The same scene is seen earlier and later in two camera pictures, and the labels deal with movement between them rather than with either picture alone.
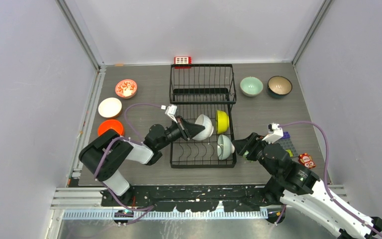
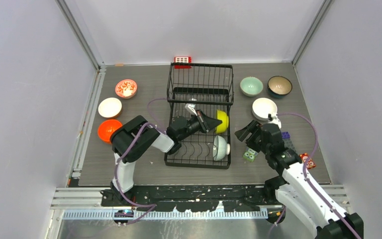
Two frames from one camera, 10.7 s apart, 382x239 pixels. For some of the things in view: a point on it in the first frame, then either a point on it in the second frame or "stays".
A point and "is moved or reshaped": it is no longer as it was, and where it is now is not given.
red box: x=182 y=60 stays
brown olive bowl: x=279 y=86 stays
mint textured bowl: x=225 y=147 is moved or reshaped
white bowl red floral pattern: x=126 y=88 stays
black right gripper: x=242 y=145 → x=242 y=134
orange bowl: x=110 y=124 stays
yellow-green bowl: x=222 y=121 stays
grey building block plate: x=287 y=144 stays
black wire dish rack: x=204 y=92 stays
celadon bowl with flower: x=251 y=86 stays
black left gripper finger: x=192 y=129 → x=208 y=123
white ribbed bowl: x=204 y=120 is moved or reshaped
